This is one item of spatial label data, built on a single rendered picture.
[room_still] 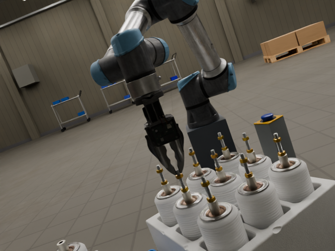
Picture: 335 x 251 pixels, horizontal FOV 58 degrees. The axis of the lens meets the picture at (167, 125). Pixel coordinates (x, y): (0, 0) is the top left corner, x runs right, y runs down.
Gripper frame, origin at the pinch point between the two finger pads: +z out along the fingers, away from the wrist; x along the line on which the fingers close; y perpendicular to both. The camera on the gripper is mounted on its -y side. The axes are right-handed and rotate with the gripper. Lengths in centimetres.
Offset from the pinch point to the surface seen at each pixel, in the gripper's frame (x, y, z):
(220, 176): 10.5, -2.8, 7.5
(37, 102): -364, -1091, -90
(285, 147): 36.3, -18.5, 13.1
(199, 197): 2.8, 1.5, 9.0
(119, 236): -32, -49, 34
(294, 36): 317, -500, 0
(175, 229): -6.2, -2.1, 16.4
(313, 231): 24.2, 11.8, 23.0
